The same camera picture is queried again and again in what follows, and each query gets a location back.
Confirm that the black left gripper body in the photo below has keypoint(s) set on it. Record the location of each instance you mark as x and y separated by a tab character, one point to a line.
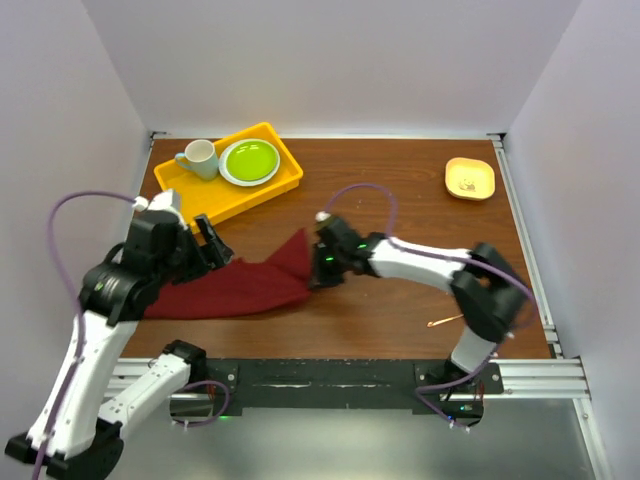
190	259

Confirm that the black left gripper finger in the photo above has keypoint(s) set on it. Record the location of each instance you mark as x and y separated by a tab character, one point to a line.
206	229
219	254

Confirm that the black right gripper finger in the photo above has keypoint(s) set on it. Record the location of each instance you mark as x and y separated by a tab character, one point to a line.
333	276
321	274

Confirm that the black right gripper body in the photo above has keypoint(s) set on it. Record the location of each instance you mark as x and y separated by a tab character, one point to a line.
338	260

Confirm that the dark red cloth napkin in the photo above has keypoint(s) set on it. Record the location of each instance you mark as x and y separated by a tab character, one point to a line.
241	288

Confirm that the copper coloured spoon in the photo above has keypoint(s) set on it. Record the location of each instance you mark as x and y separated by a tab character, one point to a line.
435	323

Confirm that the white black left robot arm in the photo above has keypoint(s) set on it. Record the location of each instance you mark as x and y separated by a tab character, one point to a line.
79	434

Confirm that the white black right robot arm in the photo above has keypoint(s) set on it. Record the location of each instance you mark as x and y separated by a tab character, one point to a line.
488	293

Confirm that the yellow plastic tray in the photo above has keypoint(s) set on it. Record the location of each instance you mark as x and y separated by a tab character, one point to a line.
220	199

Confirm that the light blue ceramic mug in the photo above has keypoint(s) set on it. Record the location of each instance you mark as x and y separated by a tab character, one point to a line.
200	158

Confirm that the green plate white rim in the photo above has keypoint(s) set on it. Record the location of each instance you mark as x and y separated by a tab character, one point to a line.
250	162

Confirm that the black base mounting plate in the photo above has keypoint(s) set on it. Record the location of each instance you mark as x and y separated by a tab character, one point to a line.
325	383

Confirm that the small yellow square dish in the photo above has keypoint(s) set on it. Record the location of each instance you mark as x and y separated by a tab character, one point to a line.
469	179

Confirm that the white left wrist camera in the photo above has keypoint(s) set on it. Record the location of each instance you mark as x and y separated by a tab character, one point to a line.
169	201

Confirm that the aluminium frame rail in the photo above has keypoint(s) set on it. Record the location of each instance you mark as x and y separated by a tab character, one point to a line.
521	379

